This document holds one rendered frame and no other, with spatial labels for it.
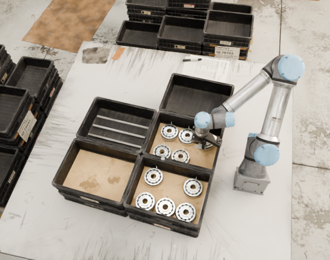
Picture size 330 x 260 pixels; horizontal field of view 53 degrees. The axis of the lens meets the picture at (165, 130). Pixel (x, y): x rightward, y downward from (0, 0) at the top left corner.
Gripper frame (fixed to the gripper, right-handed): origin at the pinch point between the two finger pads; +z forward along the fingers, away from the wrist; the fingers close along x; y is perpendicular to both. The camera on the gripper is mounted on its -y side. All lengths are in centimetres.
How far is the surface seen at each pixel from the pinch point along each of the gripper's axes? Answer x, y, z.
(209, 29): -128, 24, 54
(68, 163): 31, 70, -8
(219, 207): 29.9, -15.7, 11.3
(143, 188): 33.0, 26.4, -2.6
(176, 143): 2.2, 16.7, 1.8
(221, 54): -111, 9, 63
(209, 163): 9.4, -4.5, 1.0
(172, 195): 32.7, 10.2, -2.4
